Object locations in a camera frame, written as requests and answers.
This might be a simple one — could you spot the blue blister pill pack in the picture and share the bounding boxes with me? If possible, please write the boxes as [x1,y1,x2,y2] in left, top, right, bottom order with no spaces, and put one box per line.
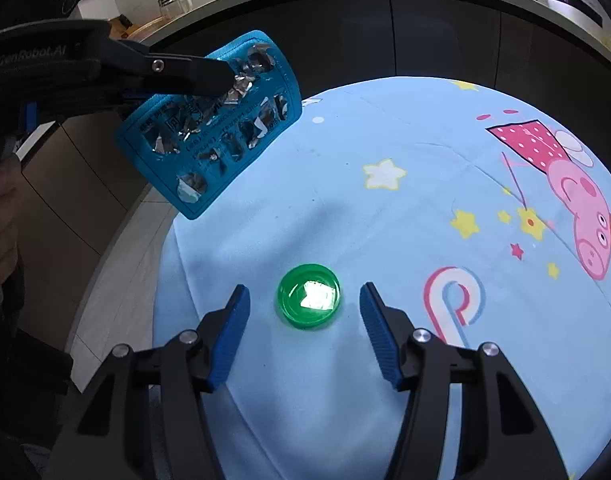
[115,30,302,220]

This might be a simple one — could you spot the green plastic lid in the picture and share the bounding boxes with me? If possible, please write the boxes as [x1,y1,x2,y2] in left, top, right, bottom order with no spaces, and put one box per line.
[276,263,341,330]

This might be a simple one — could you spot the dark kitchen cabinets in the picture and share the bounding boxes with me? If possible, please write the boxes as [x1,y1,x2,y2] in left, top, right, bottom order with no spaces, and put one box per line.
[15,0,611,340]

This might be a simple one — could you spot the person's left hand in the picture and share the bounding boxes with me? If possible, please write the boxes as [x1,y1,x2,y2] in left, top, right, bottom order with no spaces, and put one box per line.
[0,154,22,285]

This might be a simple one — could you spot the glass pitcher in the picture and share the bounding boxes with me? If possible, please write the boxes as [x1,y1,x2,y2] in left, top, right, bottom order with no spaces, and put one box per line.
[158,0,193,20]

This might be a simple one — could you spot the light blue cartoon tablecloth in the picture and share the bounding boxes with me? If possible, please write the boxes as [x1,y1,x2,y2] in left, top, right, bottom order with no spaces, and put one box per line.
[154,78,611,479]

